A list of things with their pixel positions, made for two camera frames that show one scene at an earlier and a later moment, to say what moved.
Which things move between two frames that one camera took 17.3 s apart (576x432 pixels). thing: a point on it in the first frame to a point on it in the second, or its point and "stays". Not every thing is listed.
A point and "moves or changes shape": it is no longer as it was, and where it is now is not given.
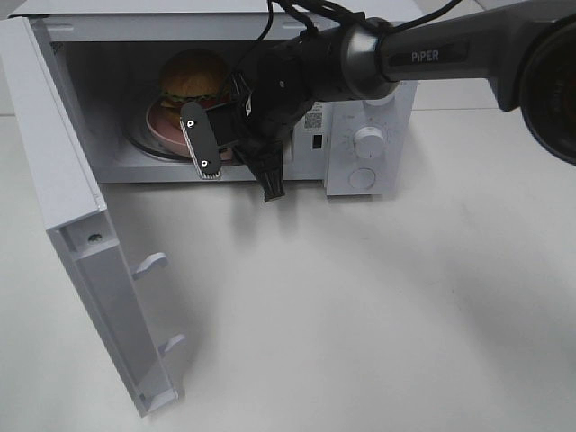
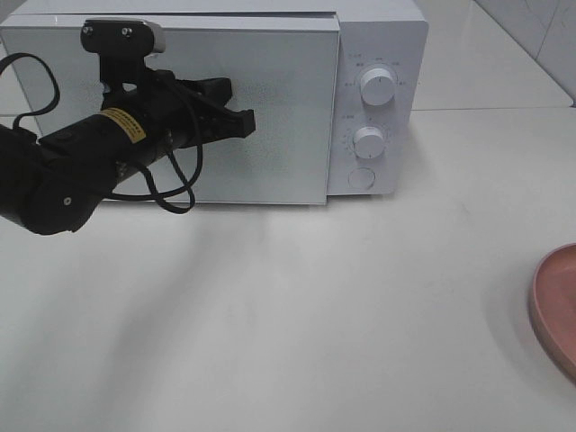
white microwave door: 58,170 to 286,70
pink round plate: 173,134 moves or changes shape
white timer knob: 368,142 stays
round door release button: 361,178 stays
